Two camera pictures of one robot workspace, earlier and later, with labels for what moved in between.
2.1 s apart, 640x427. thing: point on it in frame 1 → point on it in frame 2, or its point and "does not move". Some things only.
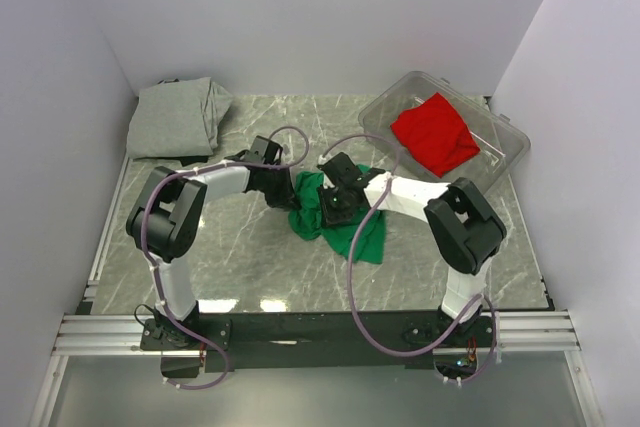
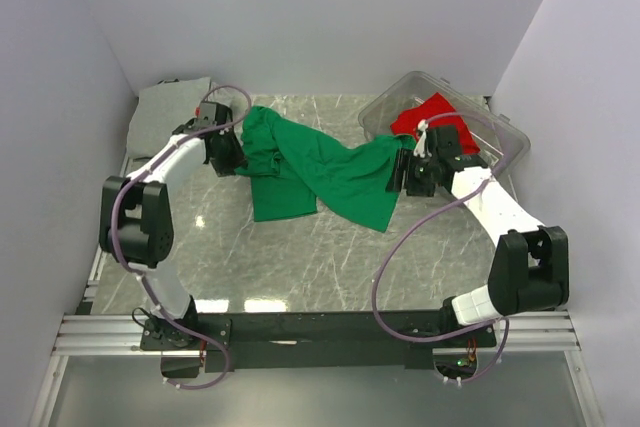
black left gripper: x=286 y=199 → x=236 y=159
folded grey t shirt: x=177 y=119 does not move
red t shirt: x=435 y=134 does not move
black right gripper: x=331 y=218 → x=405 y=162
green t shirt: x=307 y=218 → x=291 y=166
